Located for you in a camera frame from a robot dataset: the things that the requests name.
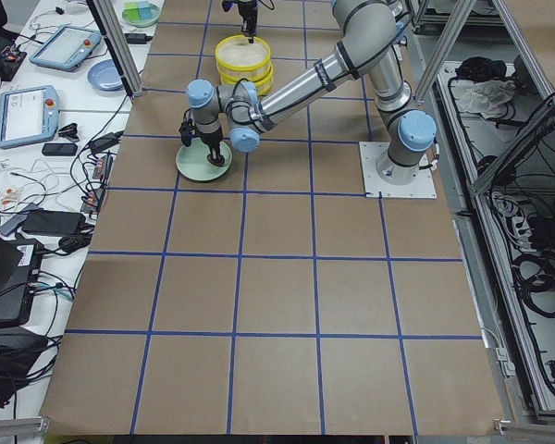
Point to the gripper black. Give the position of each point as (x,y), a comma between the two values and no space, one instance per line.
(211,139)
(247,11)

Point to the teach pendant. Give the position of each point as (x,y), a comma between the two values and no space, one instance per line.
(28,116)
(66,48)

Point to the blue plate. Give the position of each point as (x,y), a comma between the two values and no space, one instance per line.
(103,76)

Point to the black laptop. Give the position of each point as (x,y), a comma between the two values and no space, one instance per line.
(20,264)

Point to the teach pendant near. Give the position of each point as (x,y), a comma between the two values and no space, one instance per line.
(28,116)

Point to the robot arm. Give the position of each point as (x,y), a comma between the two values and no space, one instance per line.
(365,50)

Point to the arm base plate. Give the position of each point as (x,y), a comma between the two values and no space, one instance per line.
(384,179)

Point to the teach pendant far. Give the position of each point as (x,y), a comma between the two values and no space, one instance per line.
(66,48)

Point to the light green plate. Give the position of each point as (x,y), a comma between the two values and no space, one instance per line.
(193,164)

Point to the aluminium frame post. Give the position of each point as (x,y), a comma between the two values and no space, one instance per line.
(106,20)

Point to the yellow bamboo steamer with cloth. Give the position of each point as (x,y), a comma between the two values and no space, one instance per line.
(263,83)

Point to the black power adapter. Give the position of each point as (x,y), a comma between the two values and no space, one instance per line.
(137,38)

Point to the white crumpled cloth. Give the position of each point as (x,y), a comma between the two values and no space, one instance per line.
(488,99)

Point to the brown steamed bun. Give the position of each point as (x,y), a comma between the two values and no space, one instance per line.
(217,161)

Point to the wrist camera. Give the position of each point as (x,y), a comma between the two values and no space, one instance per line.
(227,5)
(187,132)

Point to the green bowl with sponges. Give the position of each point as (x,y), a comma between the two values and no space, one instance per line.
(140,14)

